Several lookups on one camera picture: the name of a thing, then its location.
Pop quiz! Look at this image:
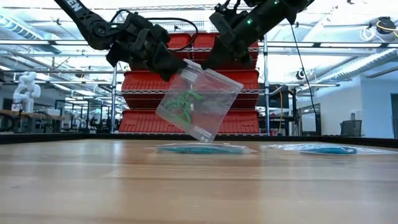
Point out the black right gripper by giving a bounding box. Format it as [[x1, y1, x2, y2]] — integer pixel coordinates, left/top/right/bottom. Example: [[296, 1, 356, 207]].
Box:
[[200, 11, 259, 71]]

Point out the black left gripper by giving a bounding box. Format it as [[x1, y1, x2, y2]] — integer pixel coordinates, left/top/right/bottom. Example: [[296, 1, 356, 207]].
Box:
[[105, 11, 190, 83]]

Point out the clear plastic zip bag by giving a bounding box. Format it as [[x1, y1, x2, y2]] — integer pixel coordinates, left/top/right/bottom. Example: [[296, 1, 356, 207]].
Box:
[[145, 142, 258, 156], [154, 58, 245, 144], [262, 142, 398, 156]]

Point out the green rubber band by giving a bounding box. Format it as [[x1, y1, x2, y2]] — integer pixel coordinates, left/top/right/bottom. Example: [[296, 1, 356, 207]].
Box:
[[164, 89, 204, 124]]

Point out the red plastic storage bin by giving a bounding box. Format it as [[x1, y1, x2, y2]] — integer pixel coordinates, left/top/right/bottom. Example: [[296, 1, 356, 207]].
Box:
[[192, 31, 260, 71], [124, 32, 192, 72], [119, 109, 190, 134], [191, 70, 261, 110], [190, 110, 261, 134], [121, 71, 190, 110]]

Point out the black monitor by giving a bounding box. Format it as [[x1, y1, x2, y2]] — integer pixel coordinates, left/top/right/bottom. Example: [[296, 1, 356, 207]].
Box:
[[257, 83, 290, 110]]

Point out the wooden workbench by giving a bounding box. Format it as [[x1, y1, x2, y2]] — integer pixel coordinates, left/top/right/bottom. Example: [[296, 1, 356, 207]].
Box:
[[0, 109, 65, 134]]

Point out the grey office chair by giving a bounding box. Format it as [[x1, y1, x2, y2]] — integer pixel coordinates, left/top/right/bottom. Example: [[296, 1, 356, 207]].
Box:
[[340, 119, 363, 138]]

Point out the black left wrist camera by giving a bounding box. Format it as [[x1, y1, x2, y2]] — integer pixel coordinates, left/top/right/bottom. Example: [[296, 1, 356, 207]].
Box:
[[141, 22, 171, 44]]

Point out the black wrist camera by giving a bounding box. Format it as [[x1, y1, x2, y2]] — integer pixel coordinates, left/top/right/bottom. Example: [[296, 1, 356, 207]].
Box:
[[141, 22, 171, 44], [214, 0, 246, 19]]

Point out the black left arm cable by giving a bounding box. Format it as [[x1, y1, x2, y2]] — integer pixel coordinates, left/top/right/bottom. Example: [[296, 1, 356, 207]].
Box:
[[109, 8, 200, 52]]

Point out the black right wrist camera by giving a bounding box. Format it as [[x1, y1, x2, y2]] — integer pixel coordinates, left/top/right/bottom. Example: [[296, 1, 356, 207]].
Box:
[[214, 0, 246, 19]]

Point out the chrome wire shelf rack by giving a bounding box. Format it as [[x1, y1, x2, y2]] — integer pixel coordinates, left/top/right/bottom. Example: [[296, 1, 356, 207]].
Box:
[[110, 3, 271, 137]]

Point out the black hanging cable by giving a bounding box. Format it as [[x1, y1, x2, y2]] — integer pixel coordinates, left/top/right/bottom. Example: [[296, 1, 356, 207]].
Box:
[[291, 24, 318, 119]]

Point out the yellow hanging cable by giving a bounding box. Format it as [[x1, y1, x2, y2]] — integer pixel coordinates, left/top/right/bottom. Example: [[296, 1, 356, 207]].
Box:
[[278, 90, 284, 135]]

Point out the black aluminium table frame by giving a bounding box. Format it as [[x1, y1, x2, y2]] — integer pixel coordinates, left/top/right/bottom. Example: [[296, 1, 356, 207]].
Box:
[[0, 133, 398, 149]]

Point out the black ceiling cable reel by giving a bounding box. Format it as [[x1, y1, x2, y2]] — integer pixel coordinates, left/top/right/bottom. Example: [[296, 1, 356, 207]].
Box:
[[375, 17, 397, 35]]

